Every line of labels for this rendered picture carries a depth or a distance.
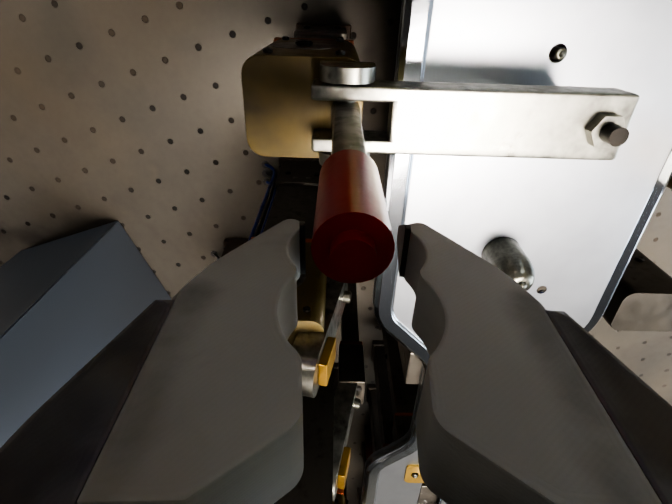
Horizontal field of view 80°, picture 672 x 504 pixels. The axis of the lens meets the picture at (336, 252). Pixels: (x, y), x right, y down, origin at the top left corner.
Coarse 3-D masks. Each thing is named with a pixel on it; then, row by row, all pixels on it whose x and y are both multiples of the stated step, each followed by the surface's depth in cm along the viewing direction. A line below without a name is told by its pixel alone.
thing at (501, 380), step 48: (432, 240) 10; (432, 288) 9; (480, 288) 9; (432, 336) 9; (480, 336) 7; (528, 336) 7; (432, 384) 6; (480, 384) 6; (528, 384) 6; (576, 384) 6; (432, 432) 6; (480, 432) 6; (528, 432) 6; (576, 432) 6; (432, 480) 6; (480, 480) 6; (528, 480) 5; (576, 480) 5; (624, 480) 5
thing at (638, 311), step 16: (640, 256) 44; (624, 272) 41; (640, 272) 41; (656, 272) 41; (624, 288) 39; (640, 288) 39; (656, 288) 39; (608, 304) 41; (624, 304) 39; (640, 304) 39; (656, 304) 39; (608, 320) 41; (624, 320) 40; (640, 320) 40; (656, 320) 40
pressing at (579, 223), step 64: (448, 0) 25; (512, 0) 25; (576, 0) 25; (640, 0) 25; (448, 64) 27; (512, 64) 27; (576, 64) 27; (640, 64) 27; (640, 128) 29; (384, 192) 32; (448, 192) 32; (512, 192) 32; (576, 192) 32; (640, 192) 32; (576, 256) 35; (384, 320) 39; (576, 320) 39; (384, 448) 52
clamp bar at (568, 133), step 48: (336, 96) 21; (384, 96) 21; (432, 96) 21; (480, 96) 21; (528, 96) 21; (576, 96) 21; (624, 96) 21; (384, 144) 23; (432, 144) 23; (480, 144) 23; (528, 144) 23; (576, 144) 23
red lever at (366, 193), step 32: (352, 128) 18; (352, 160) 13; (320, 192) 12; (352, 192) 11; (320, 224) 10; (352, 224) 10; (384, 224) 10; (320, 256) 11; (352, 256) 10; (384, 256) 11
